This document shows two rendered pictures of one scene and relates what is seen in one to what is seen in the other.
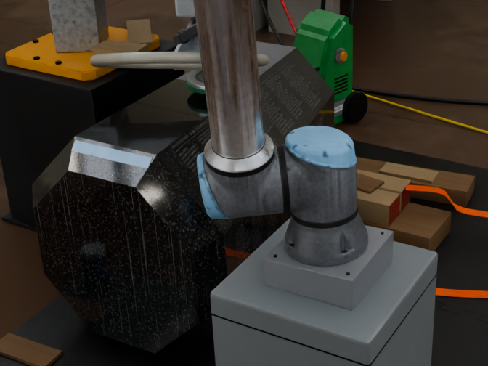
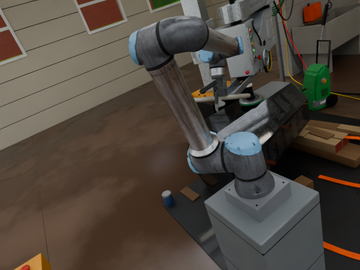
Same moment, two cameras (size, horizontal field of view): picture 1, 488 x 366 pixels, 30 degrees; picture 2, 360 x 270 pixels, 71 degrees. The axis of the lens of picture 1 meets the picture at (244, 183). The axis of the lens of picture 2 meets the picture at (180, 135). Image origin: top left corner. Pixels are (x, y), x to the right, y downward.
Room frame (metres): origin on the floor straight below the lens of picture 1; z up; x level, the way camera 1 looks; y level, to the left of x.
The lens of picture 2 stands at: (0.83, -0.49, 1.77)
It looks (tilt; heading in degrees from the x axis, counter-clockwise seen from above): 26 degrees down; 33
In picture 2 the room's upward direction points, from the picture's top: 19 degrees counter-clockwise
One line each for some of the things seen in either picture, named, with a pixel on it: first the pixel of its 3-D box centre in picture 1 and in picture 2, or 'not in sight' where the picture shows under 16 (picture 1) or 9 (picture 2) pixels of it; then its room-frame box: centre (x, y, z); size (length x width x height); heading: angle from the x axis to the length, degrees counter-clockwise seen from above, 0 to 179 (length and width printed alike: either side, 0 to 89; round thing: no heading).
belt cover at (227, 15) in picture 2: not in sight; (248, 6); (3.38, 0.03, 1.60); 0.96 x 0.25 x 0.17; 173
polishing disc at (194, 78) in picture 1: (216, 77); (250, 98); (3.03, 0.08, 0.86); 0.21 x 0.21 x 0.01
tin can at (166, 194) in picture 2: not in sight; (167, 197); (2.46, 0.99, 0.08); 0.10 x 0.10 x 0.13
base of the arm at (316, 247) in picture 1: (325, 224); (252, 177); (1.77, -0.18, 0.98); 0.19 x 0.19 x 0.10
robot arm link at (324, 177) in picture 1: (317, 171); (243, 154); (1.77, -0.16, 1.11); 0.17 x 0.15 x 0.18; 92
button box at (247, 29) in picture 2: not in sight; (250, 44); (2.95, -0.03, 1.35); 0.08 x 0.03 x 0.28; 173
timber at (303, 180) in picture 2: not in sight; (295, 190); (2.67, -0.25, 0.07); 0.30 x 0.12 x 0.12; 140
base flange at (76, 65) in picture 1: (83, 48); (215, 89); (3.68, 0.65, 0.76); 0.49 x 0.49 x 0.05; 56
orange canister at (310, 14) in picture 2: not in sight; (314, 10); (6.34, -0.47, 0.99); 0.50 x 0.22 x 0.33; 147
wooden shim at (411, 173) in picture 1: (409, 172); (351, 128); (3.65, -0.75, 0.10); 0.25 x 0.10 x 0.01; 60
